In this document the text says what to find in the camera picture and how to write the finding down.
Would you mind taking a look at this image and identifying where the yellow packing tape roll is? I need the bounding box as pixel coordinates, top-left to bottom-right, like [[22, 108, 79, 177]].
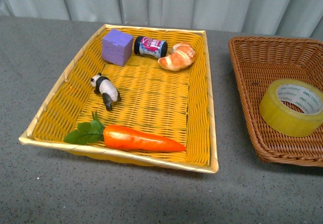
[[259, 79, 322, 137]]

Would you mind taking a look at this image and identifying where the yellow woven basket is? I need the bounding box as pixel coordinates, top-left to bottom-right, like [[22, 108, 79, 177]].
[[19, 24, 219, 174]]

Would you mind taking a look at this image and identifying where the brown wicker basket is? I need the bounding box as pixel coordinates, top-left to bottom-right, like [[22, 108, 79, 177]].
[[228, 36, 322, 167]]

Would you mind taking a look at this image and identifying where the toy croissant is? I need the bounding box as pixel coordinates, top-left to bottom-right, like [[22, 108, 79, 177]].
[[158, 42, 196, 71]]

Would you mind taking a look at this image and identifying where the toy carrot with leaves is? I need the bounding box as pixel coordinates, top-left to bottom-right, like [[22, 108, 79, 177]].
[[64, 112, 186, 152]]

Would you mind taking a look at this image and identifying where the small black labelled jar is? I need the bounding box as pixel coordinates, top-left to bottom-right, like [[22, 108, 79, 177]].
[[134, 36, 168, 59]]

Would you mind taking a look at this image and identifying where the panda figurine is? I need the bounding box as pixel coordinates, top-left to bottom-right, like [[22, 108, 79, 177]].
[[90, 73, 121, 111]]

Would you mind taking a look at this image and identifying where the purple foam cube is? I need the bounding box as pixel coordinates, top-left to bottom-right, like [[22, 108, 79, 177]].
[[101, 29, 134, 67]]

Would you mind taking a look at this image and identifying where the pale grey curtain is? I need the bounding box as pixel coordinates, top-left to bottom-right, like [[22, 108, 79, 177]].
[[1, 0, 322, 40]]

